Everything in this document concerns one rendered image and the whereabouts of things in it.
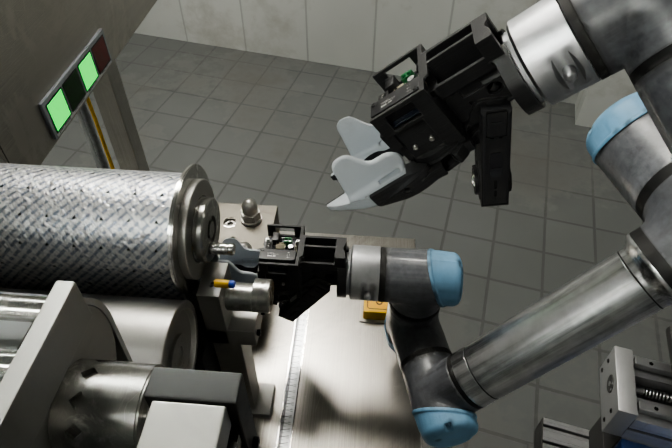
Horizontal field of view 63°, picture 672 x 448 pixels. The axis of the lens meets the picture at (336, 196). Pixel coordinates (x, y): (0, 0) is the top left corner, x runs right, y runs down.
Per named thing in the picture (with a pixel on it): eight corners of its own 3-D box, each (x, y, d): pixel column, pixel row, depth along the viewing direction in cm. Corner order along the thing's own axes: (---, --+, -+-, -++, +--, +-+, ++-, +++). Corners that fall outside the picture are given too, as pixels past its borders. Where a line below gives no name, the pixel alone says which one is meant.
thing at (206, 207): (223, 202, 67) (217, 264, 66) (207, 201, 68) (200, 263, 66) (206, 191, 60) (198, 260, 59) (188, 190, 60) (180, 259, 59)
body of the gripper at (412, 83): (366, 77, 50) (485, -2, 44) (420, 138, 54) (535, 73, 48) (362, 128, 44) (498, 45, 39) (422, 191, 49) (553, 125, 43)
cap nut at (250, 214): (259, 227, 93) (257, 208, 90) (238, 226, 93) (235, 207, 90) (263, 212, 96) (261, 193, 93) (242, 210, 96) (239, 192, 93)
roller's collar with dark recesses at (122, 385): (150, 475, 39) (127, 438, 35) (68, 468, 39) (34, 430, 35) (176, 390, 44) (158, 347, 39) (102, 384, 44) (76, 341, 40)
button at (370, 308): (403, 322, 95) (404, 314, 93) (362, 319, 95) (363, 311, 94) (403, 289, 100) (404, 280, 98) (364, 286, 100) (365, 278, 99)
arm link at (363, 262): (378, 269, 81) (376, 316, 75) (347, 267, 82) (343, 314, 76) (381, 235, 76) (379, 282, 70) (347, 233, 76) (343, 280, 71)
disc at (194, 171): (191, 318, 64) (160, 241, 53) (187, 318, 64) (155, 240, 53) (219, 219, 74) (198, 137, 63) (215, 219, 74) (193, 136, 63)
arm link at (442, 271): (457, 322, 76) (467, 285, 70) (376, 317, 76) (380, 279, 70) (453, 277, 81) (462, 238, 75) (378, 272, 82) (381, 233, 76)
